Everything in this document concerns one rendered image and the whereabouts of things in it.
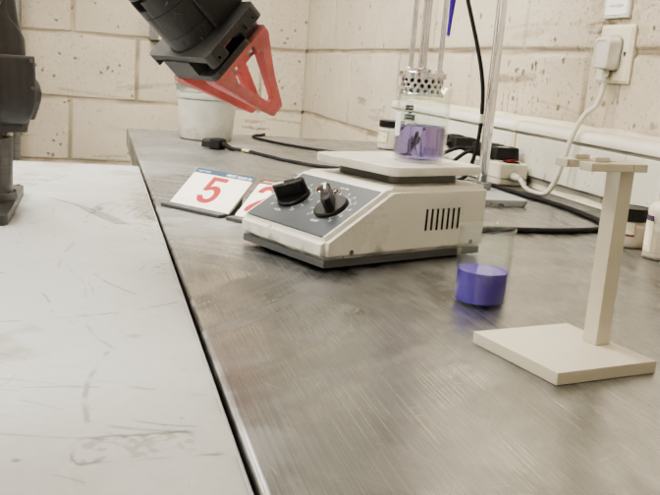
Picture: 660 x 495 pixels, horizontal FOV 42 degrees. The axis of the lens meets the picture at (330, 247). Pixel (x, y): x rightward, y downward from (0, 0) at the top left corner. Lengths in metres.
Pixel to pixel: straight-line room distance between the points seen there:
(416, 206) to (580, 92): 0.72
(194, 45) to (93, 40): 2.46
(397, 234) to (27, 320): 0.34
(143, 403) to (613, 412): 0.25
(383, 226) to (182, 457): 0.41
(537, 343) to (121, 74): 2.73
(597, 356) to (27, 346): 0.34
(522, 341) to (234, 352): 0.18
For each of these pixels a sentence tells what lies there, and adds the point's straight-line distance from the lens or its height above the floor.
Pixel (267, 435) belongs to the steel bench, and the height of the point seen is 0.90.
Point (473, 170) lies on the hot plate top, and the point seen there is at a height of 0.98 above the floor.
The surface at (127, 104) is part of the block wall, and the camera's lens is 3.20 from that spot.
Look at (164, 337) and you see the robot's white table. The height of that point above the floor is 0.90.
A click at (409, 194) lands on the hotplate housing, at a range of 0.77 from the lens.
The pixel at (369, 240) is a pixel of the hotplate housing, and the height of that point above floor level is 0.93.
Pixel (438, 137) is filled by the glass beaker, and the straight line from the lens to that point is 0.81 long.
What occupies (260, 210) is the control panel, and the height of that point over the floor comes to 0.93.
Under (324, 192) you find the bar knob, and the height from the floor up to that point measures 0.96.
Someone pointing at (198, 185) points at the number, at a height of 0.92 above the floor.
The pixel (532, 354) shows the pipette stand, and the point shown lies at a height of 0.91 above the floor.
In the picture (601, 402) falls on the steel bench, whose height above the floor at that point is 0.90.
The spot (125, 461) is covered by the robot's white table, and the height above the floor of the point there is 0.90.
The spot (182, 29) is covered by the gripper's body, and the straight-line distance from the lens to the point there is 0.73.
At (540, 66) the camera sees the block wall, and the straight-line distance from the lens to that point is 1.58.
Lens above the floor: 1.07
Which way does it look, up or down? 12 degrees down
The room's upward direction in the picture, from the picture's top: 5 degrees clockwise
